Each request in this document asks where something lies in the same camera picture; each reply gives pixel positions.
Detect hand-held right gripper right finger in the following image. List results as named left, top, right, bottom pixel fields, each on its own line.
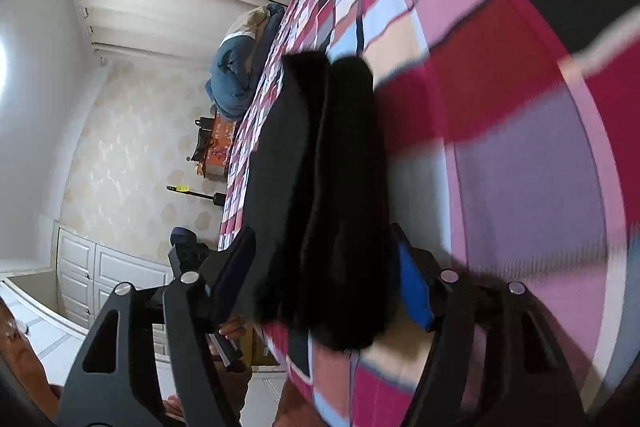
left=391, top=223, right=587, bottom=427

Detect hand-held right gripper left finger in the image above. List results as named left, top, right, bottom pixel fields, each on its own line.
left=57, top=226, right=258, bottom=427

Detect black pants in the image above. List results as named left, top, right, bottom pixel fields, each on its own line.
left=245, top=50, right=397, bottom=354

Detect person's left hand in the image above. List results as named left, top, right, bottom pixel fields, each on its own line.
left=218, top=314, right=247, bottom=343

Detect black and yellow stick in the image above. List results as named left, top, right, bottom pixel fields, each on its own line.
left=166, top=184, right=229, bottom=208

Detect white cabinet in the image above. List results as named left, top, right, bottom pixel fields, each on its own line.
left=0, top=214, right=173, bottom=363

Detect orange box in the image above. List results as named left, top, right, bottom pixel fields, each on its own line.
left=197, top=114, right=239, bottom=181

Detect blue bundled clothes pile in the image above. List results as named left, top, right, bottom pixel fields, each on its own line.
left=205, top=4, right=287, bottom=121

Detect red plaid bed sheet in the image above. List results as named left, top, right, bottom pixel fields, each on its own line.
left=217, top=0, right=635, bottom=427

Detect beige pillow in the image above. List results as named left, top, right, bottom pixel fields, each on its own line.
left=222, top=5, right=272, bottom=46

